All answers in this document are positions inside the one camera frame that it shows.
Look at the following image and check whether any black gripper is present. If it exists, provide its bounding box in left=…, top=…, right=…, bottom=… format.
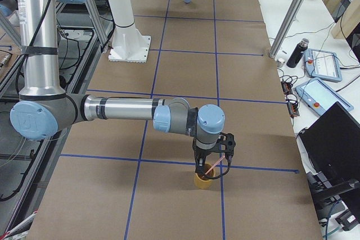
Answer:
left=192, top=132, right=236, bottom=174

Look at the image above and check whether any pink chopstick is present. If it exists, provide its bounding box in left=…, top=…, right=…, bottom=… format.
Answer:
left=205, top=155, right=226, bottom=175

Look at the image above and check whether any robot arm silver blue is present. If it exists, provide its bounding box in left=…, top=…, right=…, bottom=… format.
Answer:
left=10, top=0, right=236, bottom=178

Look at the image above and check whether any yellow cup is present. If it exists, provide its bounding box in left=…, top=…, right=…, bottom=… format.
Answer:
left=193, top=168, right=216, bottom=189

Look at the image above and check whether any small metal cylinder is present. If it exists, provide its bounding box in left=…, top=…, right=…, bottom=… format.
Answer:
left=276, top=58, right=285, bottom=68

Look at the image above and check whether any black laptop monitor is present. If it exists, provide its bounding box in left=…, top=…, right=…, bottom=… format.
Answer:
left=300, top=102, right=359, bottom=181

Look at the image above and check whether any near teach pendant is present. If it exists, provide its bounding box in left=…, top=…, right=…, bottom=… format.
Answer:
left=295, top=78, right=354, bottom=116

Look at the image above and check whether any teach pendant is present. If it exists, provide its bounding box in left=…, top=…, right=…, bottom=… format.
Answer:
left=303, top=48, right=343, bottom=82
left=295, top=78, right=354, bottom=116

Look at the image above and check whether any black water bottle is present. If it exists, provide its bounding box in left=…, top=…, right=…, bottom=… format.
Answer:
left=286, top=38, right=309, bottom=68

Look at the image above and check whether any far teach pendant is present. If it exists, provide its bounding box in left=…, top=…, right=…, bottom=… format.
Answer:
left=303, top=48, right=343, bottom=82

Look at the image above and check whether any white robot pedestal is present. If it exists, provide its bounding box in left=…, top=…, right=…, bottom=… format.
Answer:
left=108, top=0, right=151, bottom=63

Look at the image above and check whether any aluminium frame post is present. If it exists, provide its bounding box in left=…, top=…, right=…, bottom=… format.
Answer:
left=269, top=0, right=304, bottom=58

